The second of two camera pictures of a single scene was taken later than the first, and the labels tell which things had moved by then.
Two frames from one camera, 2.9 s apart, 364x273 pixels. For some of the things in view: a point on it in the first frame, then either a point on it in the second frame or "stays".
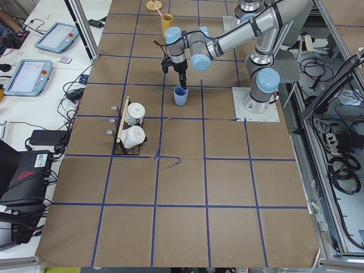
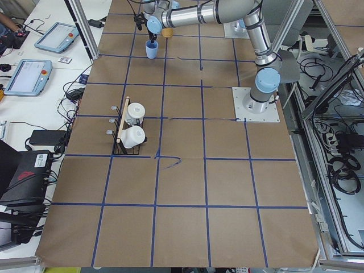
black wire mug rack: (120, 124) stays
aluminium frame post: (85, 28) stays
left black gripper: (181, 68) → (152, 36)
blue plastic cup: (180, 95) → (152, 49)
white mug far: (135, 115) stays
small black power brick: (95, 23) stays
